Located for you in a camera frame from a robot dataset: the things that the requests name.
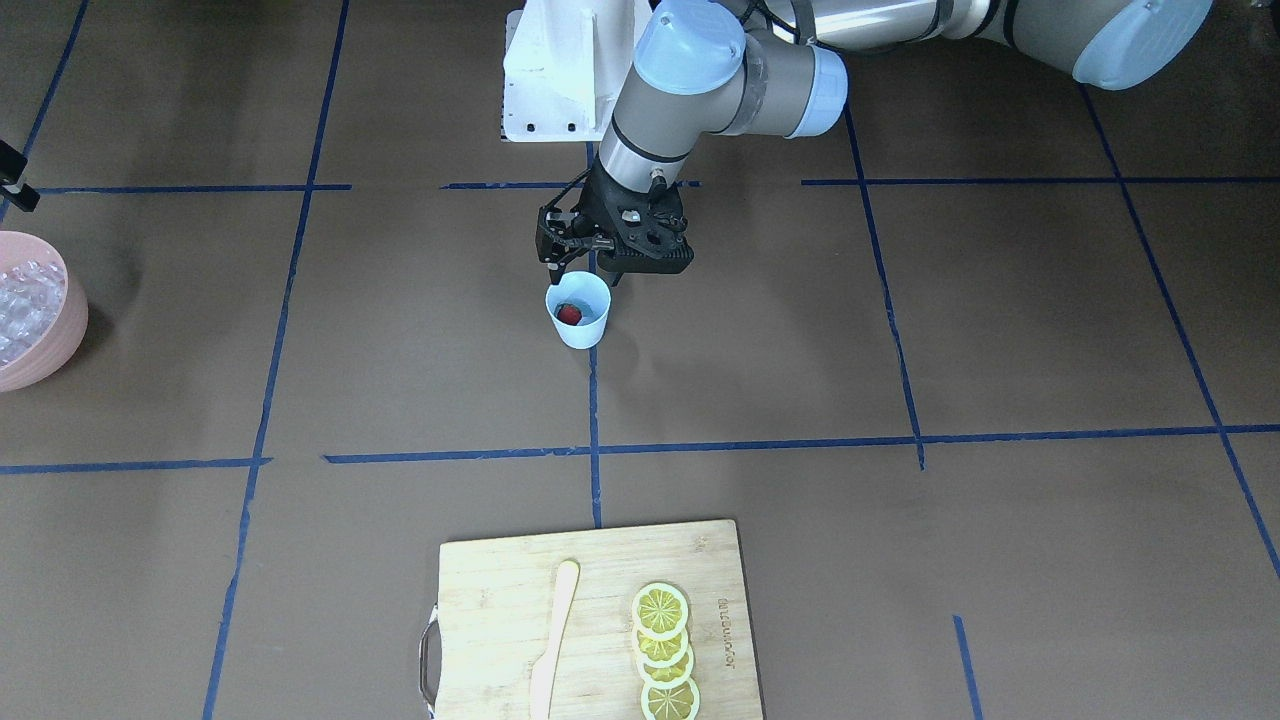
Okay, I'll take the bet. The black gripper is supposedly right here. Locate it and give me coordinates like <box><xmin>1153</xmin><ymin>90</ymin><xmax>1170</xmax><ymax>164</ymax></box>
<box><xmin>536</xmin><ymin>160</ymin><xmax>695</xmax><ymax>288</ymax></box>

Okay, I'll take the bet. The red strawberry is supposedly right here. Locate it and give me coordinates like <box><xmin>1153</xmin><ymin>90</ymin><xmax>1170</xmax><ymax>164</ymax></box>
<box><xmin>554</xmin><ymin>304</ymin><xmax>584</xmax><ymax>327</ymax></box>

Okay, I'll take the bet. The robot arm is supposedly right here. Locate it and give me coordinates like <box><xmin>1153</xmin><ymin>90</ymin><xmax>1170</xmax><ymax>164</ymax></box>
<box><xmin>502</xmin><ymin>1</ymin><xmax>1211</xmax><ymax>284</ymax></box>

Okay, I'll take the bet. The light blue paper cup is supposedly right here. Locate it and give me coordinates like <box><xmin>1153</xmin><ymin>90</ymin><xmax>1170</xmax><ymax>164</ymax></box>
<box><xmin>544</xmin><ymin>272</ymin><xmax>612</xmax><ymax>350</ymax></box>

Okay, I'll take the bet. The clear ice cubes pile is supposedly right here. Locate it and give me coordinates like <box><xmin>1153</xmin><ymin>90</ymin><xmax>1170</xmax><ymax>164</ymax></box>
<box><xmin>1</xmin><ymin>260</ymin><xmax>67</xmax><ymax>366</ymax></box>

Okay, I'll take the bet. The pink bowl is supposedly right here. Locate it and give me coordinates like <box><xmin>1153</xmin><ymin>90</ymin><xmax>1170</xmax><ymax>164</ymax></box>
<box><xmin>1</xmin><ymin>231</ymin><xmax>88</xmax><ymax>393</ymax></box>

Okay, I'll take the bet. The yellow plastic knife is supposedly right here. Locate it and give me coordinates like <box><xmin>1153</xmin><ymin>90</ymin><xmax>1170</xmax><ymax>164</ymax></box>
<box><xmin>527</xmin><ymin>559</ymin><xmax>580</xmax><ymax>719</ymax></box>

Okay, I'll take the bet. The lemon slice nearest board centre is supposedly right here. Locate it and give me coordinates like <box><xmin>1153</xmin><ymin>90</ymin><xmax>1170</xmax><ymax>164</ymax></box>
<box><xmin>631</xmin><ymin>582</ymin><xmax>690</xmax><ymax>641</ymax></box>

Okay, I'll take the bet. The bamboo cutting board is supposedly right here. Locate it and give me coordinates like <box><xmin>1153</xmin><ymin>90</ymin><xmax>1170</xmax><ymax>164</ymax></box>
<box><xmin>421</xmin><ymin>519</ymin><xmax>764</xmax><ymax>719</ymax></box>

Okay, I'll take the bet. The lemon slice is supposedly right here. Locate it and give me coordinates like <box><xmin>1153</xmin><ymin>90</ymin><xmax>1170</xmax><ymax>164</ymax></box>
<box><xmin>632</xmin><ymin>630</ymin><xmax>690</xmax><ymax>669</ymax></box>
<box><xmin>635</xmin><ymin>648</ymin><xmax>696</xmax><ymax>689</ymax></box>

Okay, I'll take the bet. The lemon slice nearest board edge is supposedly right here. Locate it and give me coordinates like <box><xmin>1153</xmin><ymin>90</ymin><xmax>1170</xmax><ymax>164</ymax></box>
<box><xmin>640</xmin><ymin>679</ymin><xmax>701</xmax><ymax>720</ymax></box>

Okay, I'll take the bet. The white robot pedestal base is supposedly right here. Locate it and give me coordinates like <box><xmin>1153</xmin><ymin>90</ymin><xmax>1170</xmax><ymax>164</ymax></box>
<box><xmin>500</xmin><ymin>1</ymin><xmax>653</xmax><ymax>143</ymax></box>

